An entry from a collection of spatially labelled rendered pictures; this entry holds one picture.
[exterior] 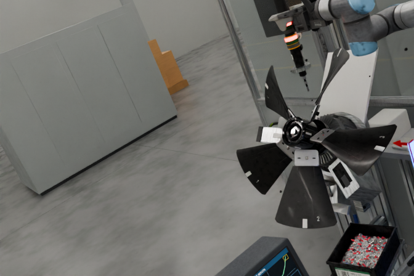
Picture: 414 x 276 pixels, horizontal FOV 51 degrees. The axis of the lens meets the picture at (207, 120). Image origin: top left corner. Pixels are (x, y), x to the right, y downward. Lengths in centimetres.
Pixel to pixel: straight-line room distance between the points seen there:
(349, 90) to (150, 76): 564
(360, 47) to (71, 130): 582
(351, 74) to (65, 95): 534
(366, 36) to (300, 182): 62
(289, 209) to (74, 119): 543
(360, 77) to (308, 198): 57
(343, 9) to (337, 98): 70
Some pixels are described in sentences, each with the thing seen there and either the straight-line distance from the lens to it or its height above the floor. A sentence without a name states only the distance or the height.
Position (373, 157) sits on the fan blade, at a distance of 151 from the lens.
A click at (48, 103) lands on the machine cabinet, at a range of 673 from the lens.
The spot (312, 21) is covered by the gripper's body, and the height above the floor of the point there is 161.
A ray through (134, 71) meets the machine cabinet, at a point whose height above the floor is 103.
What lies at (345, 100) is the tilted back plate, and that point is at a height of 119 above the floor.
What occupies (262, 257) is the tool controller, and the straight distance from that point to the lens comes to 102.
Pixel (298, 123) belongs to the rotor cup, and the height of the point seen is 124.
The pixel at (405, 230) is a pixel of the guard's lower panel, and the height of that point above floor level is 15.
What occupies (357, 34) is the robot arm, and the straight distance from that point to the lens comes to 135.
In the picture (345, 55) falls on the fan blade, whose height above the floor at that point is 144.
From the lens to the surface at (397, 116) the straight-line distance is 223.
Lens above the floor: 183
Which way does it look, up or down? 16 degrees down
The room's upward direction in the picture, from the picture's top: 22 degrees counter-clockwise
